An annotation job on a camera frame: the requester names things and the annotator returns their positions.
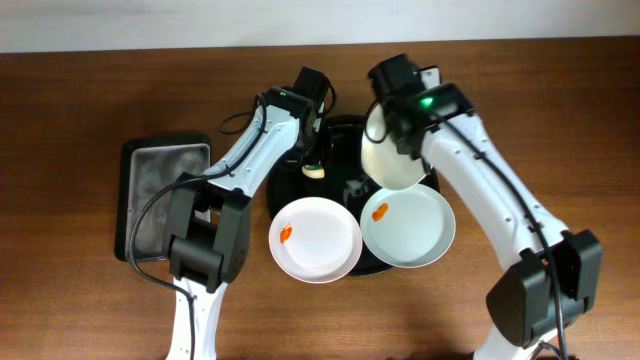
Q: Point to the white plate bottom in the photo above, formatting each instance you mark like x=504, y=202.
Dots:
x=325, y=244

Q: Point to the orange sauce stain plate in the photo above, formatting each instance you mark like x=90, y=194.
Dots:
x=285, y=233
x=380, y=212

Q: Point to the metal soapy water tray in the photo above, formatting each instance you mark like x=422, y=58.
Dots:
x=147, y=166

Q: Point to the white plate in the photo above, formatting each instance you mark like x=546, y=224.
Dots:
x=379, y=157
x=418, y=228
x=325, y=244

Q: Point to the green yellow sponge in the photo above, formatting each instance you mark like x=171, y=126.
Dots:
x=313, y=171

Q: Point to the orange sauce stain right plate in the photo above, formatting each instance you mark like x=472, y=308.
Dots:
x=380, y=212

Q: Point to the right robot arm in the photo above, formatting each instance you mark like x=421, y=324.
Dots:
x=550, y=273

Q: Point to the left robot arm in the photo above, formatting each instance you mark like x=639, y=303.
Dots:
x=207, y=231

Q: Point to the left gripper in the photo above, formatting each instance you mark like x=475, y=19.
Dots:
x=304, y=156

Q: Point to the orange sauce stain bottom plate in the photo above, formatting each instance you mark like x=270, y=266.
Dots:
x=285, y=233

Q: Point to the round black serving tray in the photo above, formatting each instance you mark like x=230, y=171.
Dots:
x=345, y=181

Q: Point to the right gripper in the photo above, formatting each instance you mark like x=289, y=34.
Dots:
x=407, y=145

